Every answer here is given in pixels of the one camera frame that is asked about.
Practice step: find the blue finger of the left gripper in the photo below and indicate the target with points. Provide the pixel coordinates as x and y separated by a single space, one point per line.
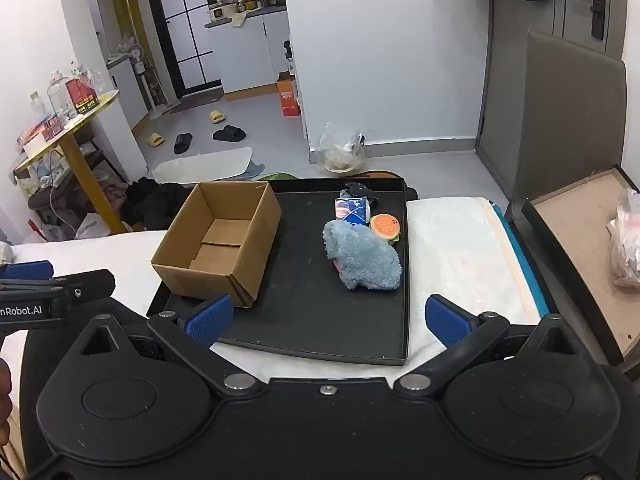
36 270
70 289

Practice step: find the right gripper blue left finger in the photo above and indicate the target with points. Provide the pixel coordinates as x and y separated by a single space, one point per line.
185 335

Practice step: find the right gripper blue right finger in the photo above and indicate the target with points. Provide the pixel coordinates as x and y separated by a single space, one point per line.
470 340

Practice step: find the brown cardboard box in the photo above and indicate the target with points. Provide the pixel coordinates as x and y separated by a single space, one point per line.
220 241

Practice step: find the grey plush toy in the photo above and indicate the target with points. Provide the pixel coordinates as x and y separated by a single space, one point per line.
361 257

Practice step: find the burger plush toy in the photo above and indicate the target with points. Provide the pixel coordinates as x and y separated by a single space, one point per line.
386 226

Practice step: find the blue tissue pack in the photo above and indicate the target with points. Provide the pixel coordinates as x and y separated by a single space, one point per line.
355 210

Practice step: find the black dotted fabric toy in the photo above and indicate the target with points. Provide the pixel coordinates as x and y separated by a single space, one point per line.
359 190

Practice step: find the person's hand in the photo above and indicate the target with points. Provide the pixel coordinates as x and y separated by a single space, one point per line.
5 402

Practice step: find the white red shopping bag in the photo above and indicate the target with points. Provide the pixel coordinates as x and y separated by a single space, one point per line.
93 226

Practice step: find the black clothes pile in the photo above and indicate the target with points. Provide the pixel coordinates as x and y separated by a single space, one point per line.
154 205

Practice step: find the yellow round side table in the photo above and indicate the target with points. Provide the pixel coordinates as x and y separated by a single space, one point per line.
66 141

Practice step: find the black shallow tray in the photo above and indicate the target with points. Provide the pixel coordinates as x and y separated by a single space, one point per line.
302 308

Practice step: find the pink small box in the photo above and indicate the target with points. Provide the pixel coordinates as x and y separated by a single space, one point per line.
50 127

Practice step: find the clear glass jar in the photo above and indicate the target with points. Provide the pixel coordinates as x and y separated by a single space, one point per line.
60 100

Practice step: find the brown framed board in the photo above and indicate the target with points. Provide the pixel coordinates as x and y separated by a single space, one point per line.
571 224

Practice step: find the white floor mat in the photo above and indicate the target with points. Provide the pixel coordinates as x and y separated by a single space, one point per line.
204 167

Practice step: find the yellow slipper near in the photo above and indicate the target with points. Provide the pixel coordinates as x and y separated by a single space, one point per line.
154 140

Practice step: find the yellow slipper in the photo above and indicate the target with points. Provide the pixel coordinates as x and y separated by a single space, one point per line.
154 140
216 117

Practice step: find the red box on table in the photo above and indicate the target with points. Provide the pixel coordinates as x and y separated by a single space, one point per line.
83 96

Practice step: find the green leaf cartoon rug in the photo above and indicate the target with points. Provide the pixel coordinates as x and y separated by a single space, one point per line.
279 176

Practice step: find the black slipper left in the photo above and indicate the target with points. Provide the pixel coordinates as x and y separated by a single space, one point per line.
182 143

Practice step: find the pink plastic bag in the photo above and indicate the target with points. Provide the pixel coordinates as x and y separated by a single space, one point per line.
624 241

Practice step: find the clear plastic bag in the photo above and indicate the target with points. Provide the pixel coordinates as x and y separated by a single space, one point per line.
341 150

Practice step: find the yellow slipper far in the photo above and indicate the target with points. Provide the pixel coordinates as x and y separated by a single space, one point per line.
216 117

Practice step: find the white standing fan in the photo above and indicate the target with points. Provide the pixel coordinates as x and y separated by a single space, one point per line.
153 92

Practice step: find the grey upholstered panel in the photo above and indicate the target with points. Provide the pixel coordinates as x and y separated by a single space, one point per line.
574 117

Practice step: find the orange cardboard box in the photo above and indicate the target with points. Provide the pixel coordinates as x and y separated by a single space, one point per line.
286 86

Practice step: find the white kitchen cabinet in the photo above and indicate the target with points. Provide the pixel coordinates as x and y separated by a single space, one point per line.
252 55

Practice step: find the grey door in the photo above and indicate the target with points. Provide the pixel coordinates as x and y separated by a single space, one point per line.
510 21

